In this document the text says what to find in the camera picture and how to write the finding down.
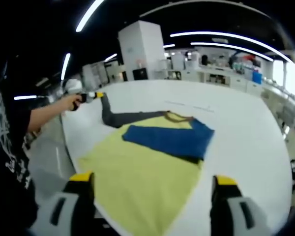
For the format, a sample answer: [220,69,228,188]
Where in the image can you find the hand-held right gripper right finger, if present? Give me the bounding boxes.
[210,175,273,236]

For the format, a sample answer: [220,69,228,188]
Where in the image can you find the person's left hand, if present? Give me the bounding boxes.
[63,94,83,111]

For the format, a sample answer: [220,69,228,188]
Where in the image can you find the white square pillar red mark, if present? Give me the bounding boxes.
[118,20,167,81]

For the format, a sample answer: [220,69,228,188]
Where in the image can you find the white counter cabinets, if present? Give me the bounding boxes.
[167,66,264,93]

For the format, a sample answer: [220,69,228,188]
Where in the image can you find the yellow garment grey blue sleeves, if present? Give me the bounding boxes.
[77,97,216,236]

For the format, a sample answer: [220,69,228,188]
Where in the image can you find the long curved ceiling light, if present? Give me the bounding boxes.
[190,42,275,61]
[170,31,295,62]

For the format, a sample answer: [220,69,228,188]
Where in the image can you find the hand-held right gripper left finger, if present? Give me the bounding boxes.
[30,171,96,236]

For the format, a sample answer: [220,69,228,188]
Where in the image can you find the person's black printed t-shirt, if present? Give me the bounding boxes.
[0,93,39,229]

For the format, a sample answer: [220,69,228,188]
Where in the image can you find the blue storage box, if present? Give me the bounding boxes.
[252,71,263,85]

